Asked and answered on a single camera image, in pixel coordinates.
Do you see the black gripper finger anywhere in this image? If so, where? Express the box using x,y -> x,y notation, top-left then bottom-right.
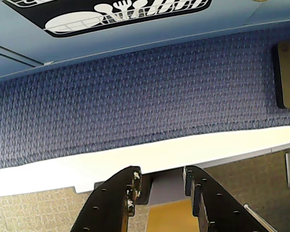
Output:
70,165 -> 143,232
183,165 -> 269,232

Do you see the thin metal rod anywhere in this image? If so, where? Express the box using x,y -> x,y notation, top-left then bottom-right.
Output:
243,203 -> 278,232

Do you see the yellow flat panel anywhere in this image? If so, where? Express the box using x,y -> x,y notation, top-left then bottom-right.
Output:
145,198 -> 199,232

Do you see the blue panel with dish print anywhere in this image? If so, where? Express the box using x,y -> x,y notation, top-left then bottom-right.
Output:
0,0 -> 290,83

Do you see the black dish rack sticker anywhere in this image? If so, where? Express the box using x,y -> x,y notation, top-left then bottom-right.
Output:
3,0 -> 213,38

